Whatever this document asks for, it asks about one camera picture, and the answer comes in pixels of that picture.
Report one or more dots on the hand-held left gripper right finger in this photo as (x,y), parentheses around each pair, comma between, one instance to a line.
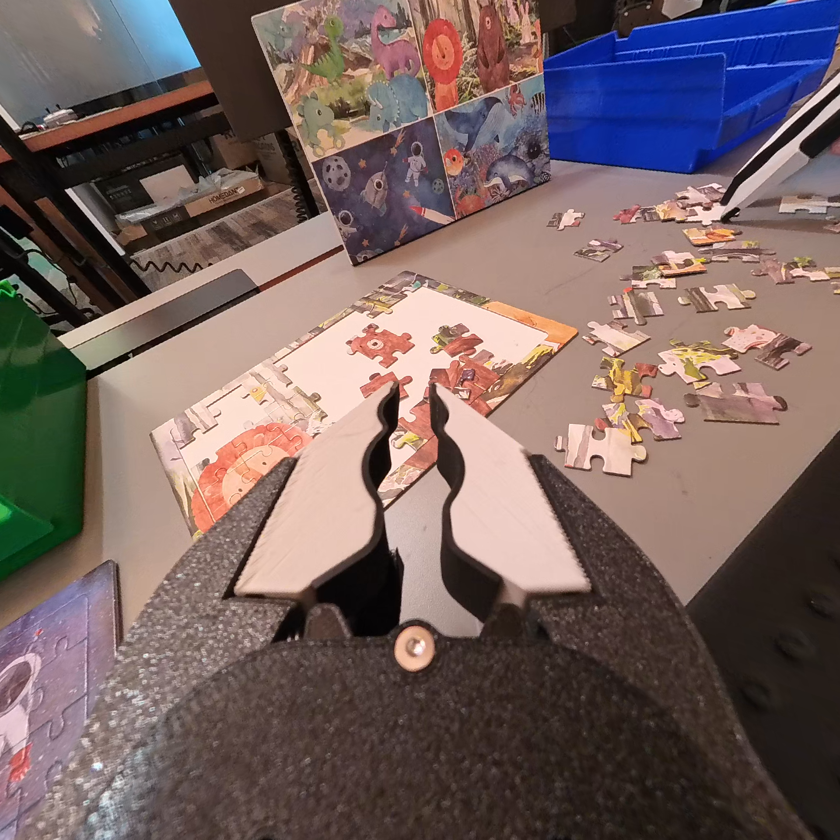
(512,525)

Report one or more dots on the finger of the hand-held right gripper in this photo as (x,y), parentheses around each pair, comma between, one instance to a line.
(787,139)
(781,174)

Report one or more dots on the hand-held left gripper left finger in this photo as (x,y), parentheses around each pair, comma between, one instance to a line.
(308,525)

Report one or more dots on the assembled orange lion pieces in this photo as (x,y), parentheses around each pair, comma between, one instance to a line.
(229,472)

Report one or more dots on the jigsaw pieces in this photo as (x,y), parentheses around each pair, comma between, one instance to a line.
(607,453)

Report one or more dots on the joined brown bear face pieces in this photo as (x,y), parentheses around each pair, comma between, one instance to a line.
(377,344)

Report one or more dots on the jigsaw puzzle frame board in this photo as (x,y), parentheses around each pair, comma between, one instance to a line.
(512,328)

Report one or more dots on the plain brown puzzle piece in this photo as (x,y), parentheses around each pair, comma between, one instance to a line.
(377,387)

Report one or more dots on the small purple puzzle piece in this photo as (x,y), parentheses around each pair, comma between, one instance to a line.
(467,376)

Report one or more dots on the blue plastic bin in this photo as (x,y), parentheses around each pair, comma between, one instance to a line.
(630,118)

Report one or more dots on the brown green puzzle piece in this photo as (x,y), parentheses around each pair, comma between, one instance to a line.
(463,344)

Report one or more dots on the black flat panel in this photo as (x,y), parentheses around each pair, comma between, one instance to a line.
(164,315)

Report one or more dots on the green plastic bin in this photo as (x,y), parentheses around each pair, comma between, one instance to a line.
(39,426)

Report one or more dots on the space themed puzzle board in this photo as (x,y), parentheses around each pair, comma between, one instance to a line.
(46,656)

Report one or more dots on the flat cardboard box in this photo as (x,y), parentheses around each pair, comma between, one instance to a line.
(223,197)

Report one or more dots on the illustrated puzzle box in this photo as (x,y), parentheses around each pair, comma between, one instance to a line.
(394,164)

